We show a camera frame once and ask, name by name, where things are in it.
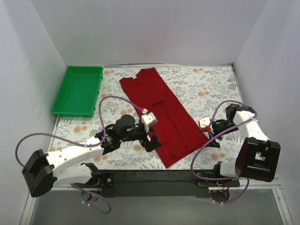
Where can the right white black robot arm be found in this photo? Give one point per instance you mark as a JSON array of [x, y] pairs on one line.
[[258, 156]]

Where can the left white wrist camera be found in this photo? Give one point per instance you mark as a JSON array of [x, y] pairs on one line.
[[148, 119]]

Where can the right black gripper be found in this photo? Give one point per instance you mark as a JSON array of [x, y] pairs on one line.
[[213, 131]]

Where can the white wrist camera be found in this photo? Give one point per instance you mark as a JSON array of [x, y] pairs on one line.
[[205, 125], [148, 119]]

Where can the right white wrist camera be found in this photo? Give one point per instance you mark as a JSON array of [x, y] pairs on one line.
[[205, 125]]

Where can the red t shirt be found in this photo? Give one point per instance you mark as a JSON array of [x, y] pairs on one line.
[[175, 129]]

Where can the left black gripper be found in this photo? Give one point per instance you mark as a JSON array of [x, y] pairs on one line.
[[145, 138]]

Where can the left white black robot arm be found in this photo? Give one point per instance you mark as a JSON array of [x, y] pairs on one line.
[[43, 171]]

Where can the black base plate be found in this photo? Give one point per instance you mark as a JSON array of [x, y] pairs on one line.
[[158, 183]]

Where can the green plastic tray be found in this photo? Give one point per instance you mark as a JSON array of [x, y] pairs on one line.
[[78, 92]]

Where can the floral patterned table mat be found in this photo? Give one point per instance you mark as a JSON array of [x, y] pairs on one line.
[[203, 91]]

